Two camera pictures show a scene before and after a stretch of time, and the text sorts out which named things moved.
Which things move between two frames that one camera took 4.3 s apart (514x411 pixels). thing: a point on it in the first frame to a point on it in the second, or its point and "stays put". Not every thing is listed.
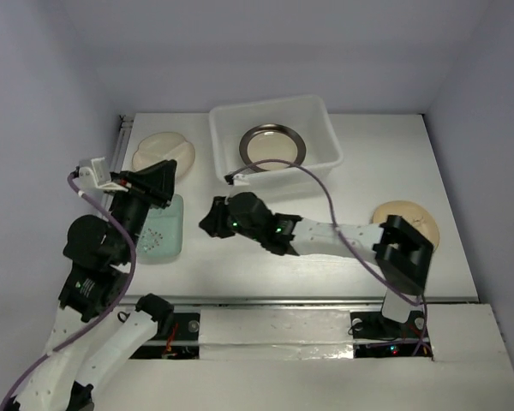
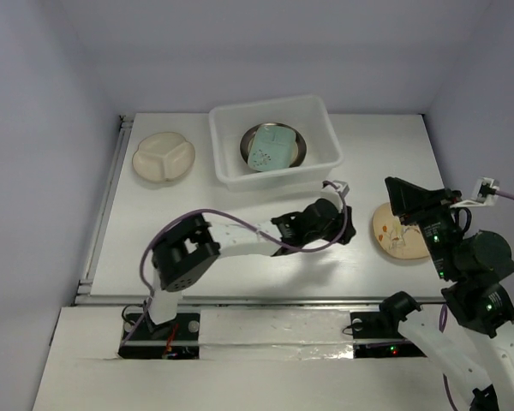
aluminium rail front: [290, 300] stays put
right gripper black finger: [217, 223] to [405, 197]
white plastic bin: [274, 143] stays put
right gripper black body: [250, 232] to [439, 229]
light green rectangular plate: [163, 230] to [272, 148]
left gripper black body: [133, 205] to [331, 232]
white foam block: [280, 334] stays put
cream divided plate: [163, 146] stays put
